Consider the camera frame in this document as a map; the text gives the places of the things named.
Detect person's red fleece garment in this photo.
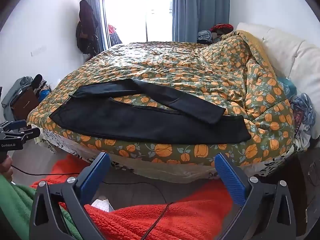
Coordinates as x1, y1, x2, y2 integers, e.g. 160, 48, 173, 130
30, 154, 242, 240

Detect glass sliding door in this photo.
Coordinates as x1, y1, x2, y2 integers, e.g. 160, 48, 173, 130
101, 0, 174, 50

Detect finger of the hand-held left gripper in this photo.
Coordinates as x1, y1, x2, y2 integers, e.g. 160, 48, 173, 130
14, 127, 41, 143
0, 119, 27, 132

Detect blue curtain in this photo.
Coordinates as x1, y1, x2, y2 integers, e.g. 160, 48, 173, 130
172, 0, 230, 43
84, 0, 106, 53

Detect dark puffer jacket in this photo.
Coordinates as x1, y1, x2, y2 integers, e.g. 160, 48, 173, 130
107, 24, 123, 48

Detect blue cloth item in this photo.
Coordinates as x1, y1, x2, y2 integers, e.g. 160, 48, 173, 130
37, 87, 52, 101

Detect shiny blue-grey jacket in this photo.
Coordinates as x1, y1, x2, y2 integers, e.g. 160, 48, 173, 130
197, 30, 213, 44

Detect red clothes pile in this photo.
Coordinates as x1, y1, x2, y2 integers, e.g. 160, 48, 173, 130
209, 24, 234, 35

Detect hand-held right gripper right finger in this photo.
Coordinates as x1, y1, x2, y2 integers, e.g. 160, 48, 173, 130
214, 152, 299, 240

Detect pile of mixed clothes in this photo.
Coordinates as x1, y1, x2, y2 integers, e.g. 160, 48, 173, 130
290, 92, 316, 152

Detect cream padded headboard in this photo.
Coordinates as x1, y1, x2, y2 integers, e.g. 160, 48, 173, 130
236, 22, 320, 108

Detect grey-green clothes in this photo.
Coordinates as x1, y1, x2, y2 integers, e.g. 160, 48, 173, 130
1, 76, 33, 122

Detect dark hanging coats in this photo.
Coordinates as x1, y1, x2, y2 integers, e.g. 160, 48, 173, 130
76, 0, 100, 56

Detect brown nightstand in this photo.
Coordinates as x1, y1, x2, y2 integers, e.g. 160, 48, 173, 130
11, 86, 40, 122

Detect person's left hand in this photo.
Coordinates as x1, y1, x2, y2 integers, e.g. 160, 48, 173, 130
0, 154, 13, 182

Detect teal pillow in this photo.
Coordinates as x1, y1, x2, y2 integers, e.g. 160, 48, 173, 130
277, 76, 298, 101

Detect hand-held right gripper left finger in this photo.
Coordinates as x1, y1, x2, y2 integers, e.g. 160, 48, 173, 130
29, 152, 111, 240

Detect white paper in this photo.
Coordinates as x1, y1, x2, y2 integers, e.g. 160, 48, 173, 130
91, 198, 111, 212

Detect green orange floral blanket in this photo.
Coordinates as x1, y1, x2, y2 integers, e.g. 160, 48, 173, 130
26, 30, 297, 167

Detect black pants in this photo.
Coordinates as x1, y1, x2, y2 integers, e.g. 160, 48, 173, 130
49, 78, 252, 145

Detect black cable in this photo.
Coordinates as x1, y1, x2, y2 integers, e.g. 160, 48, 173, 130
10, 165, 82, 176
100, 181, 175, 240

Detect black fuzzy item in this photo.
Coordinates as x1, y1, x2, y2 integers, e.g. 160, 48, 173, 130
31, 74, 43, 88

